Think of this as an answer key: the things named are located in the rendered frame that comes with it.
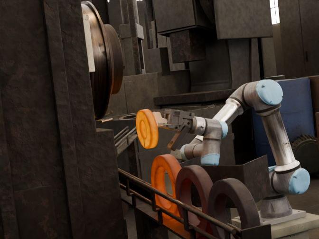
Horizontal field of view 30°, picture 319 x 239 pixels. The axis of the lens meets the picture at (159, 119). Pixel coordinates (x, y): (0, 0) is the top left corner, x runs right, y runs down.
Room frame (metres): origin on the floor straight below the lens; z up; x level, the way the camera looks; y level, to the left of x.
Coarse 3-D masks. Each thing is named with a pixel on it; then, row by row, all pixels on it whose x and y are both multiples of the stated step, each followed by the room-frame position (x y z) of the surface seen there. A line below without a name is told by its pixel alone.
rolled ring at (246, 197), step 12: (228, 180) 1.34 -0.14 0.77; (216, 192) 1.38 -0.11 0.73; (228, 192) 1.32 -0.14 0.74; (240, 192) 1.29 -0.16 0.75; (216, 204) 1.40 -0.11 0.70; (240, 204) 1.28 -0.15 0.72; (252, 204) 1.28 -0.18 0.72; (216, 216) 1.40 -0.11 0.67; (240, 216) 1.28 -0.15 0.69; (252, 216) 1.27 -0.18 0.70; (216, 228) 1.39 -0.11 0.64
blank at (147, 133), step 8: (144, 112) 2.32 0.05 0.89; (136, 120) 2.41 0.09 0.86; (144, 120) 2.33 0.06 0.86; (152, 120) 2.30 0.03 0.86; (136, 128) 2.42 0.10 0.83; (144, 128) 2.39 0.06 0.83; (152, 128) 2.29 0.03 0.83; (144, 136) 2.37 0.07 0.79; (152, 136) 2.29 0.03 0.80; (144, 144) 2.36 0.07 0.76; (152, 144) 2.31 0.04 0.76
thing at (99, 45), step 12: (84, 12) 2.22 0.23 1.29; (96, 12) 2.21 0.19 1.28; (96, 24) 2.18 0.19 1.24; (96, 36) 2.16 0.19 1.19; (96, 48) 2.15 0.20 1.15; (108, 48) 2.15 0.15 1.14; (96, 60) 2.14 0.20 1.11; (108, 60) 2.15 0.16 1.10; (96, 72) 2.14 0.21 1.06; (108, 72) 2.15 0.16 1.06; (96, 84) 2.16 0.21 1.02; (108, 84) 2.17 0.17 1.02; (96, 96) 2.18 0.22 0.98; (108, 96) 2.19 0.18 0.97; (96, 108) 2.23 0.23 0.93
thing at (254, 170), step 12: (264, 156) 1.98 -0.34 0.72; (204, 168) 1.90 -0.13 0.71; (216, 168) 1.88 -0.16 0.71; (228, 168) 1.86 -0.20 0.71; (240, 168) 1.84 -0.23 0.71; (252, 168) 1.89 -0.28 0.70; (264, 168) 1.97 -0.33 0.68; (216, 180) 1.88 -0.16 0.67; (240, 180) 1.84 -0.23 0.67; (252, 180) 1.88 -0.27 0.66; (264, 180) 1.97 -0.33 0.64; (192, 192) 1.93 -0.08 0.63; (252, 192) 1.87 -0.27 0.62; (264, 192) 1.96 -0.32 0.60; (192, 204) 1.93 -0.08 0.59; (228, 204) 1.86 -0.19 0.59; (228, 216) 1.99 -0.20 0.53
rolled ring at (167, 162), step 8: (160, 160) 1.69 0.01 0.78; (168, 160) 1.65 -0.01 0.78; (176, 160) 1.65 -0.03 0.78; (152, 168) 1.75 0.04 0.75; (160, 168) 1.72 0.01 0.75; (168, 168) 1.64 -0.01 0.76; (176, 168) 1.63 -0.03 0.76; (152, 176) 1.76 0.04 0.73; (160, 176) 1.75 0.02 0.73; (176, 176) 1.61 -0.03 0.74; (152, 184) 1.76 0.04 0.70; (160, 184) 1.75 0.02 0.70; (160, 200) 1.73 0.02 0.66; (168, 200) 1.73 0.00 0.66; (168, 208) 1.68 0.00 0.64; (176, 208) 1.62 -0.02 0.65; (168, 216) 1.68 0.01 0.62
